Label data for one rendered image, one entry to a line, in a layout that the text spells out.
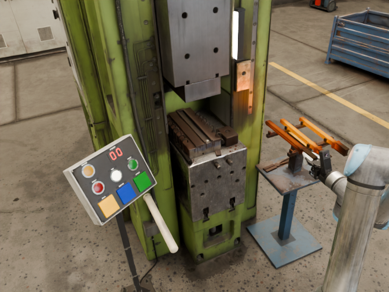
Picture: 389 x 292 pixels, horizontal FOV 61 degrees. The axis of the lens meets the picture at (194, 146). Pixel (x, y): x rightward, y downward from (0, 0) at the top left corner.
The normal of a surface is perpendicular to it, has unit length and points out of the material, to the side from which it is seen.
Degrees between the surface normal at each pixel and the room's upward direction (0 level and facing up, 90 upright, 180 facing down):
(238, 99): 90
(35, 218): 0
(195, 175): 90
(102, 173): 60
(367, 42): 89
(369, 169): 67
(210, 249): 89
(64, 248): 0
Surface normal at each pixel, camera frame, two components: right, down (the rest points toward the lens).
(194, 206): 0.43, 0.51
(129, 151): 0.64, -0.11
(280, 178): -0.05, -0.81
